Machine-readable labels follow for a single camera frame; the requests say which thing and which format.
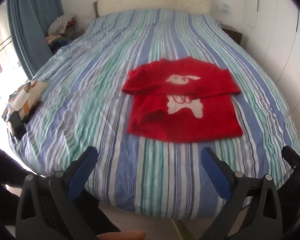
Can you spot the red sweater with white animal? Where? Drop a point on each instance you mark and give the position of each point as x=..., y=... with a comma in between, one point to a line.
x=190, y=125

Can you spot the striped crumpled cloth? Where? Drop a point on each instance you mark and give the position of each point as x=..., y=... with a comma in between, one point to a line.
x=59, y=25

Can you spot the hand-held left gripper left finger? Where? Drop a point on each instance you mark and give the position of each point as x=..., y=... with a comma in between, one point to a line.
x=82, y=176

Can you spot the striped bed sheet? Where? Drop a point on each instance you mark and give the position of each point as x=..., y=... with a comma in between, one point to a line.
x=102, y=92

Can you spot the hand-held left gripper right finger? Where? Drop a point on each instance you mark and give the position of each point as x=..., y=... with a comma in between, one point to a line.
x=215, y=177

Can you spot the wall socket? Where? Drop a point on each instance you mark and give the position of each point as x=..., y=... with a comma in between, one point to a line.
x=223, y=8

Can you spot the white wardrobe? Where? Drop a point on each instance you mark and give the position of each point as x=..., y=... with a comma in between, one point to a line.
x=277, y=42

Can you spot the patterned pillow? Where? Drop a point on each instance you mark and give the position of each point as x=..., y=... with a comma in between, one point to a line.
x=27, y=92

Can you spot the colourful clothes pile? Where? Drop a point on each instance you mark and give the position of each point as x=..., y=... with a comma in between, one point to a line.
x=56, y=42

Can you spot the blue curtain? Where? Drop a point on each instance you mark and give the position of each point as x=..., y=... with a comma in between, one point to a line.
x=27, y=17

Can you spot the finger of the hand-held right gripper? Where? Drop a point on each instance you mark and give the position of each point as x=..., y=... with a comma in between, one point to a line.
x=293, y=156

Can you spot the person's dark trouser leg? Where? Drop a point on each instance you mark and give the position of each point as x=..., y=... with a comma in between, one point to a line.
x=5, y=170

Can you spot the dark wooden nightstand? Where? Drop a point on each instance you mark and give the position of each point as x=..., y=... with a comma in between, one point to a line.
x=233, y=33

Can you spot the black flat case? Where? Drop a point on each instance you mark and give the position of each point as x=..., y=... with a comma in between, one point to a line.
x=18, y=127

